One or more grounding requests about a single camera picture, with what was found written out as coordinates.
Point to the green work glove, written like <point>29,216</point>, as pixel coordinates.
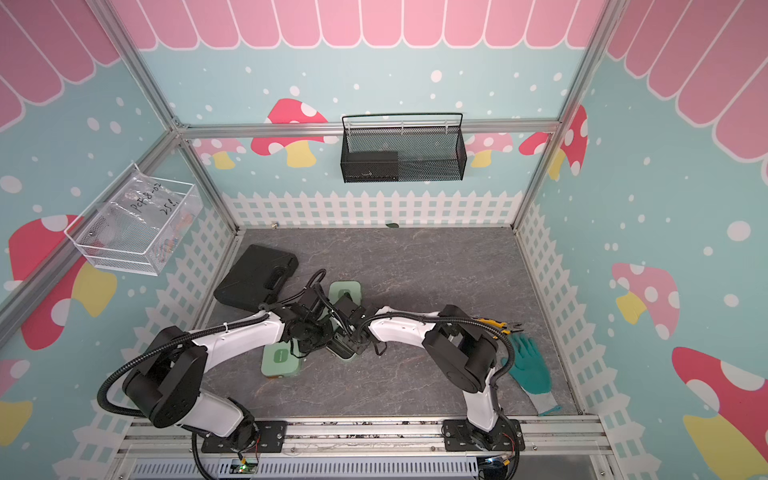
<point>532,374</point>

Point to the green clipper case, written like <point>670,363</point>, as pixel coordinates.
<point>279,361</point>
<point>343,347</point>
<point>339,288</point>

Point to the yellow handled pliers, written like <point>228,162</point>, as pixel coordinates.
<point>504,327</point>

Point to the black plastic tool case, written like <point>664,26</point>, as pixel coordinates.
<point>256,278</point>

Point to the black wire mesh basket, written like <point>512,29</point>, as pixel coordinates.
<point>430,146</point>

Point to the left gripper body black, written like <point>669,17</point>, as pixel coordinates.
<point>315,336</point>

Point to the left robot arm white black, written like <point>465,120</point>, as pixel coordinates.
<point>164,384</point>

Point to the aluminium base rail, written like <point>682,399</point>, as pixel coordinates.
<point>382,436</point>

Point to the clear acrylic wall bin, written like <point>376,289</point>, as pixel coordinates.
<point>136,226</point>

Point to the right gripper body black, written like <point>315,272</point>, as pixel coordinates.
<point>348,340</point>

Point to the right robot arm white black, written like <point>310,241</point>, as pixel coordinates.
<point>473,355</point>

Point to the black box in basket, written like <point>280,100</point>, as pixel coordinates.
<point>370,166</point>

